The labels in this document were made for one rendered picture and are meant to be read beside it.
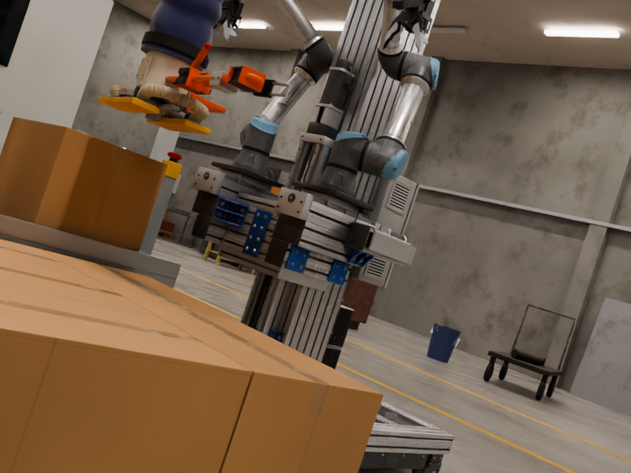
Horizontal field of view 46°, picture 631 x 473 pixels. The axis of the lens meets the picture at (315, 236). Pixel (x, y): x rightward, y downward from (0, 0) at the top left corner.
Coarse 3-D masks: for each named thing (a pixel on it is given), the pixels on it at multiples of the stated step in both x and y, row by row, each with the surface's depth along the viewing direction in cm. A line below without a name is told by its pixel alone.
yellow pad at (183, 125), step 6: (186, 114) 250; (150, 120) 265; (162, 120) 255; (168, 120) 251; (174, 120) 247; (180, 120) 243; (186, 120) 240; (162, 126) 266; (168, 126) 260; (174, 126) 254; (180, 126) 247; (186, 126) 242; (192, 126) 242; (198, 126) 243; (204, 126) 247; (192, 132) 255; (198, 132) 249; (204, 132) 245
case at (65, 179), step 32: (32, 128) 272; (64, 128) 248; (0, 160) 290; (32, 160) 263; (64, 160) 248; (96, 160) 255; (128, 160) 262; (0, 192) 279; (32, 192) 254; (64, 192) 250; (96, 192) 257; (128, 192) 264; (64, 224) 252; (96, 224) 259; (128, 224) 267
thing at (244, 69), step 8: (232, 72) 203; (240, 72) 197; (248, 72) 198; (256, 72) 199; (232, 80) 203; (240, 80) 197; (264, 80) 201; (240, 88) 205; (248, 88) 201; (256, 88) 200
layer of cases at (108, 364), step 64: (0, 256) 189; (64, 256) 236; (0, 320) 117; (64, 320) 134; (128, 320) 156; (192, 320) 188; (0, 384) 114; (64, 384) 121; (128, 384) 128; (192, 384) 137; (256, 384) 147; (320, 384) 158; (0, 448) 116; (64, 448) 123; (128, 448) 131; (192, 448) 140; (256, 448) 150; (320, 448) 162
